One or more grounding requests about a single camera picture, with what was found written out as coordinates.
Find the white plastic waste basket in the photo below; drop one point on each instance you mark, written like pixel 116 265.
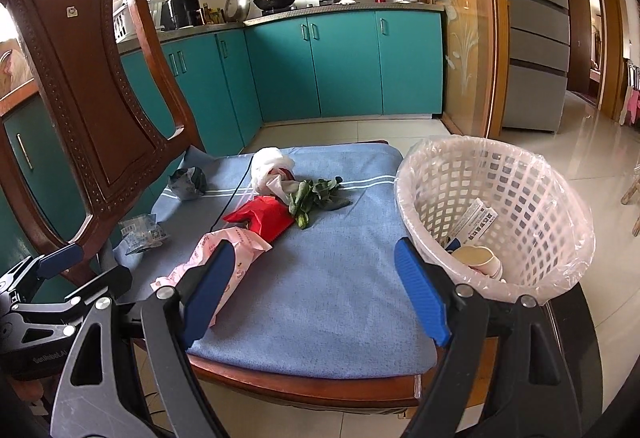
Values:
pixel 575 268

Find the white carton box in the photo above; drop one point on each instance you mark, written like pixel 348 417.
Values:
pixel 475 223

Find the red packet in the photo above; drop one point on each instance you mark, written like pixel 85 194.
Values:
pixel 265 218

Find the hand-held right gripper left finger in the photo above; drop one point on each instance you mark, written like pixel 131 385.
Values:
pixel 210 293

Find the white dish rack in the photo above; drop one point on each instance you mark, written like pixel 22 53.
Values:
pixel 120 25

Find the white crumpled tissue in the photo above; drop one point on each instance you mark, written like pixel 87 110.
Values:
pixel 267 162

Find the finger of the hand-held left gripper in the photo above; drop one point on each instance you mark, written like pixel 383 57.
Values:
pixel 112 283
pixel 60 260

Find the white paper cup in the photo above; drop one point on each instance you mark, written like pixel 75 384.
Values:
pixel 475 260

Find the clear plastic packet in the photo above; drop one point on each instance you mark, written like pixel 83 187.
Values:
pixel 142 233

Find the steel pot lid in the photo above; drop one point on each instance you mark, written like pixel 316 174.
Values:
pixel 237 3

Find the dark foil packet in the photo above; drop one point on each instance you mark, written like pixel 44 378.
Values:
pixel 187 183

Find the wooden stool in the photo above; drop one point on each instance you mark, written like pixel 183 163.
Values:
pixel 635 188

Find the wood framed glass door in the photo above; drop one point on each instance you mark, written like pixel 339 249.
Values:
pixel 465 42

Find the carved wooden chair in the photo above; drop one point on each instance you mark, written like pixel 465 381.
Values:
pixel 75 67

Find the pink hanging cloth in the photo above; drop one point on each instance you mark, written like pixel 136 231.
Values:
pixel 632 107

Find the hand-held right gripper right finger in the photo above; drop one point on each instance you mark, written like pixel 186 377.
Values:
pixel 422 293

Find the blue towel seat cover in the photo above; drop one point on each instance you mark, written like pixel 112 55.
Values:
pixel 325 293

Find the black air fryer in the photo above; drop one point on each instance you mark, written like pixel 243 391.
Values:
pixel 184 11

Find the teal kitchen cabinets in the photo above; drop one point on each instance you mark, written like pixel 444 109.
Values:
pixel 345 62

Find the small condiment bottles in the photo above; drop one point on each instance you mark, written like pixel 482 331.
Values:
pixel 214 15

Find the grey refrigerator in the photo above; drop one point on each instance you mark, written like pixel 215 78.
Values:
pixel 535 67

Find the pink printed wrapper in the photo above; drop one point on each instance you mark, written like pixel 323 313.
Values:
pixel 245 243

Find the brown wooden door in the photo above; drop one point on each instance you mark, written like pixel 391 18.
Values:
pixel 580 42

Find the green vegetable leaves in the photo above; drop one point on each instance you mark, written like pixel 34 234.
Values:
pixel 305 198

